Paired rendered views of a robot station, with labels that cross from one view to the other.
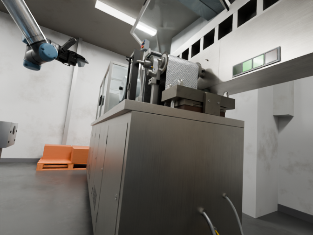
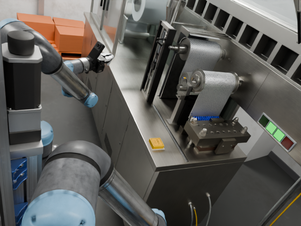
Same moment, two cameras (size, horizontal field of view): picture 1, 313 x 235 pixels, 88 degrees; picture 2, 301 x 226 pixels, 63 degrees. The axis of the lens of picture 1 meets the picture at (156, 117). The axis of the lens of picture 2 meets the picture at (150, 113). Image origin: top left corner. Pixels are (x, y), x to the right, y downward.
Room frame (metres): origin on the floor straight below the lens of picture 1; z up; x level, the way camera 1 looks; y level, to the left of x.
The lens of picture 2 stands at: (-0.30, 0.36, 1.83)
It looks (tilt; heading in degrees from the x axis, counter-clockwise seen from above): 34 degrees down; 353
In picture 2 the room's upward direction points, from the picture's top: 19 degrees clockwise
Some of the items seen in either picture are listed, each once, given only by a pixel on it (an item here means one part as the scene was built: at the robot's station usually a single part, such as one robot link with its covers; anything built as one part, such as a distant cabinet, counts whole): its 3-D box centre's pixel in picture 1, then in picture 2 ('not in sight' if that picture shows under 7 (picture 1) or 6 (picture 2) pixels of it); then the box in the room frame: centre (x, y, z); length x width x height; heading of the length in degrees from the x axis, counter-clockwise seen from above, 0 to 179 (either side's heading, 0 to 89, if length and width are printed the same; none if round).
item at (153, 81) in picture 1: (153, 92); (178, 104); (1.02, 0.04, 1.05); 0.06 x 0.05 x 0.31; 114
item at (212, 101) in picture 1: (212, 104); (225, 146); (0.83, -0.29, 0.97); 0.10 x 0.03 x 0.11; 114
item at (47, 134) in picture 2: not in sight; (38, 137); (0.52, 0.71, 0.98); 0.13 x 0.12 x 0.14; 58
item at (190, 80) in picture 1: (181, 85); (209, 106); (1.00, -0.14, 1.11); 0.23 x 0.01 x 0.18; 114
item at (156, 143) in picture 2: not in sight; (156, 143); (0.77, 0.13, 0.91); 0.07 x 0.07 x 0.02; 24
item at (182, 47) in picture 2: (147, 64); (180, 48); (1.23, 0.11, 1.34); 0.06 x 0.06 x 0.06; 24
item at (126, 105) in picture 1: (126, 124); (139, 62); (1.88, 0.34, 0.88); 2.52 x 0.66 x 0.04; 24
